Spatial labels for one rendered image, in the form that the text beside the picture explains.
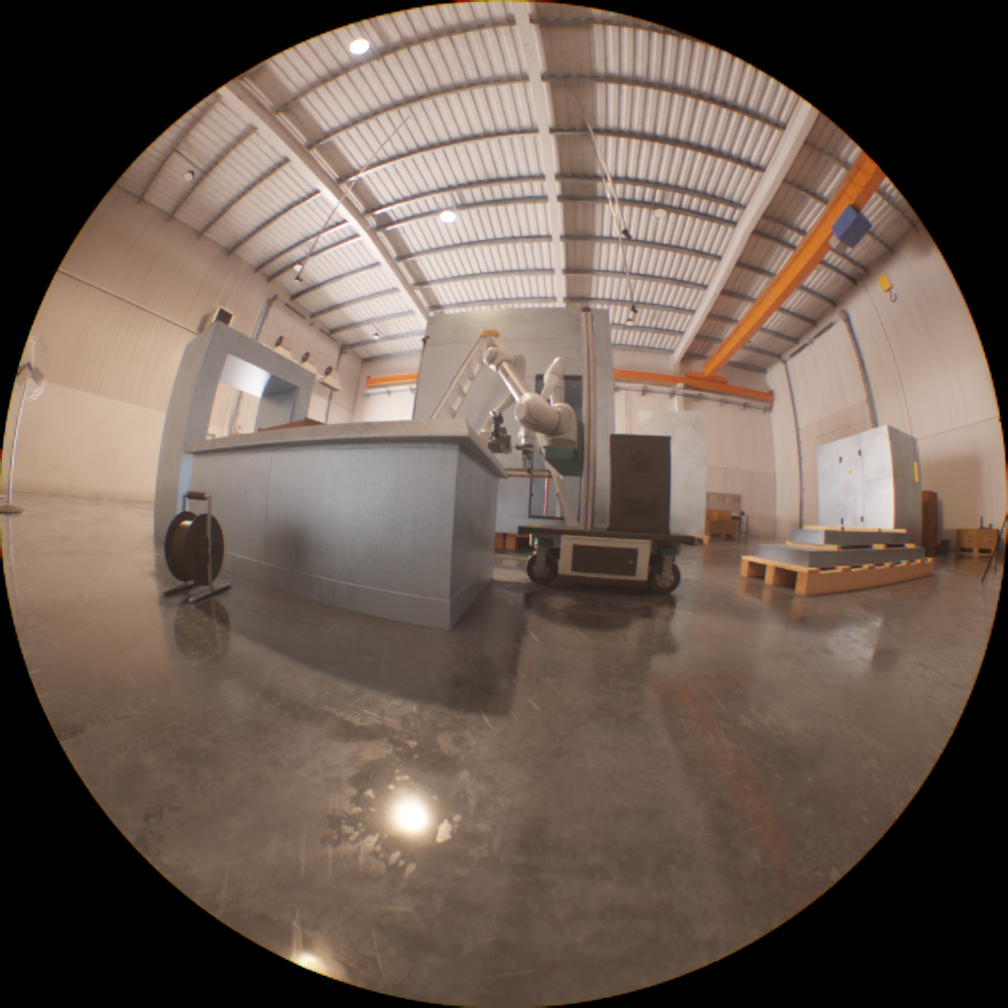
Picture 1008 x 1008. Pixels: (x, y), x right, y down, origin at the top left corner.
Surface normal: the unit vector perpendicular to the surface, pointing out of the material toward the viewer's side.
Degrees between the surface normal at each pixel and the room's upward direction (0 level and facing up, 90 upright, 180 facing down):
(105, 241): 90
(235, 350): 90
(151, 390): 90
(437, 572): 90
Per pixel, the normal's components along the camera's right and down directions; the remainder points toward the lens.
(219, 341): 0.98, 0.06
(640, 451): -0.33, -0.05
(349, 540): -0.12, -0.04
